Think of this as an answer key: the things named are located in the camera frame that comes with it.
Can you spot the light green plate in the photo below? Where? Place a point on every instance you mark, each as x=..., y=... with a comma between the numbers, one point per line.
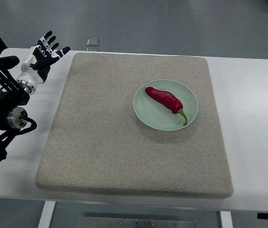
x=157, y=116

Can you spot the black white robot left hand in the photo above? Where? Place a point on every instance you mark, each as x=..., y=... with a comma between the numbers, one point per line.
x=40, y=57

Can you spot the beige felt mat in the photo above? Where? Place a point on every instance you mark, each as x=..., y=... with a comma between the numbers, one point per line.
x=98, y=145

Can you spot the white table leg left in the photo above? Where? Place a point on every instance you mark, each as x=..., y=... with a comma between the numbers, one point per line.
x=47, y=214

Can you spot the white table leg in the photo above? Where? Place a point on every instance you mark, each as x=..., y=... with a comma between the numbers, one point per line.
x=47, y=214
x=226, y=219

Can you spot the small clear floor fixture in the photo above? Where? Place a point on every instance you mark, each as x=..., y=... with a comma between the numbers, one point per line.
x=93, y=44

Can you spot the red pepper green stem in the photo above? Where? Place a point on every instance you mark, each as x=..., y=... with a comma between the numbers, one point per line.
x=168, y=100

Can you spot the white table leg right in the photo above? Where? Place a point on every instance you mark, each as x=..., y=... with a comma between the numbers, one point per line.
x=226, y=219

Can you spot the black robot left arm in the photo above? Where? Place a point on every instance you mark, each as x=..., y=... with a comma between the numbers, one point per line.
x=14, y=119

